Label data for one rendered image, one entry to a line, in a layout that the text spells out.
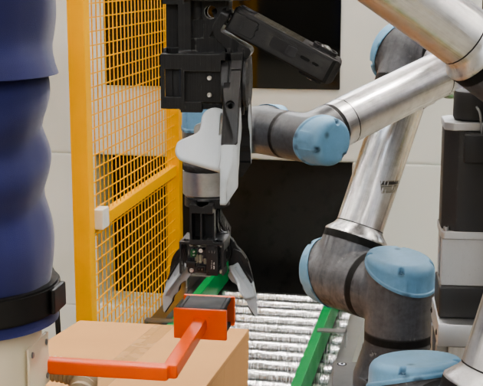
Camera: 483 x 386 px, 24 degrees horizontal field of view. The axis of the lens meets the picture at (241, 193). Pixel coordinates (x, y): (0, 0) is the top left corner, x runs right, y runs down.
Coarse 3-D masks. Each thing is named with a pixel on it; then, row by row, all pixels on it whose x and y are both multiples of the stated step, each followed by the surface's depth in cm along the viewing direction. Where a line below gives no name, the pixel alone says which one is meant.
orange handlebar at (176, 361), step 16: (192, 320) 176; (192, 336) 169; (176, 352) 161; (48, 368) 158; (64, 368) 158; (80, 368) 158; (96, 368) 157; (112, 368) 157; (128, 368) 156; (144, 368) 156; (160, 368) 156; (176, 368) 157
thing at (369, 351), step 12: (372, 336) 186; (372, 348) 186; (384, 348) 184; (396, 348) 183; (408, 348) 183; (420, 348) 184; (360, 360) 188; (372, 360) 186; (360, 372) 187; (360, 384) 187
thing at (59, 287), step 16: (48, 288) 151; (64, 288) 154; (0, 304) 144; (16, 304) 146; (32, 304) 147; (48, 304) 150; (64, 304) 154; (0, 320) 145; (16, 320) 146; (32, 320) 148
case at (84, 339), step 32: (64, 352) 225; (96, 352) 225; (128, 352) 226; (160, 352) 227; (192, 352) 227; (224, 352) 228; (64, 384) 199; (128, 384) 200; (160, 384) 201; (192, 384) 201; (224, 384) 221
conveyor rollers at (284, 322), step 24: (240, 312) 399; (264, 312) 397; (288, 312) 396; (312, 312) 394; (264, 336) 370; (288, 336) 369; (336, 336) 367; (264, 360) 345; (288, 360) 351; (264, 384) 326; (288, 384) 325; (312, 384) 324
